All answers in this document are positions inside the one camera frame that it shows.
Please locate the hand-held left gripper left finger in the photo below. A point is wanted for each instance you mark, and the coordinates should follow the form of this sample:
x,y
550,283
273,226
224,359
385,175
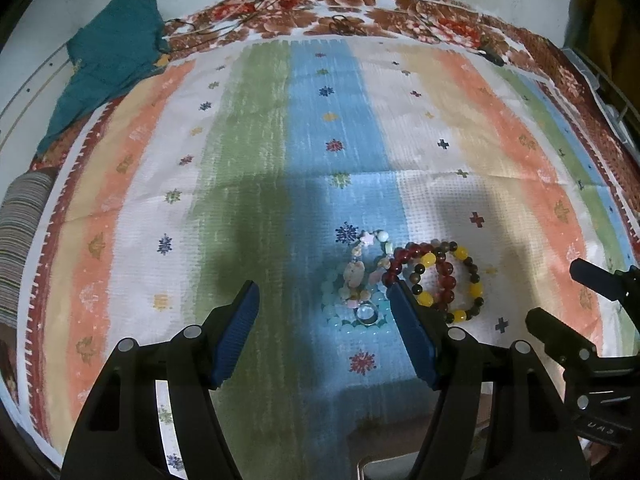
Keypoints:
x,y
235,335

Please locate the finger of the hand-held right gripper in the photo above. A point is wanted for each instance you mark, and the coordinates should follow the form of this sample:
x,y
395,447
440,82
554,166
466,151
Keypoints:
x,y
592,277
555,332

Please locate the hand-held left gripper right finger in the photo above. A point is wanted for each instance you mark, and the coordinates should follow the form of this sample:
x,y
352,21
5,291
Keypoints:
x,y
415,340

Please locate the pastel striped cloth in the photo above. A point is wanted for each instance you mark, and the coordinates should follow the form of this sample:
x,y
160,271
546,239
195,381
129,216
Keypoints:
x,y
300,135

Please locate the grey striped folded cloth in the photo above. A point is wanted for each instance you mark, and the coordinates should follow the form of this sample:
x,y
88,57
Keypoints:
x,y
20,240

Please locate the small black device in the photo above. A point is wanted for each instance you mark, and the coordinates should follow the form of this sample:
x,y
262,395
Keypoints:
x,y
490,55

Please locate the teal cloth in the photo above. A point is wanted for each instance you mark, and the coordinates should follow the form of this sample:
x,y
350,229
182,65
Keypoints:
x,y
110,60

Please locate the metal bed rail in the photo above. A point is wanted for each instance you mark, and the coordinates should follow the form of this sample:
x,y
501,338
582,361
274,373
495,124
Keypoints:
x,y
607,95

